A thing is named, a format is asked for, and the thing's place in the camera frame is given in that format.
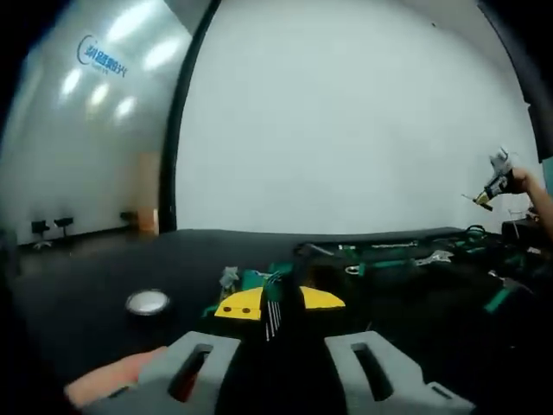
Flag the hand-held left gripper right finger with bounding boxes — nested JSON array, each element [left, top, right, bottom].
[[299, 284, 476, 415]]

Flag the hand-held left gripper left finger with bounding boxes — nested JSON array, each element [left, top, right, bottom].
[[105, 287, 264, 415]]

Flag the green black handled pliers tool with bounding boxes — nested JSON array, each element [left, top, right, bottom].
[[453, 223, 489, 252]]

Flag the small grey tool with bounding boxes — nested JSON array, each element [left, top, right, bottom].
[[219, 265, 242, 300]]

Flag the green rectangular tool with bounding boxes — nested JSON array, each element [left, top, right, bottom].
[[200, 267, 278, 322]]

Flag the black tape roll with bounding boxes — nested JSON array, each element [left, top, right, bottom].
[[124, 288, 171, 320]]

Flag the silver adjustable wrench tool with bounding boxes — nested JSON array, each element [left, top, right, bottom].
[[416, 249, 455, 267]]

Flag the green-handled tools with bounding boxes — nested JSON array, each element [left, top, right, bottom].
[[293, 223, 553, 347]]

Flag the silver combination wrench tool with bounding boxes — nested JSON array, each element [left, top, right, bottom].
[[370, 241, 421, 250]]

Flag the person's right hand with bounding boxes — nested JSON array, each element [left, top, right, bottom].
[[509, 167, 539, 195]]

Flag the person's left hand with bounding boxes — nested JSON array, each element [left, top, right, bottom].
[[63, 347, 168, 408]]

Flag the black stool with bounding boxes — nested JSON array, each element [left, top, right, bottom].
[[54, 216, 75, 238], [31, 219, 52, 251]]

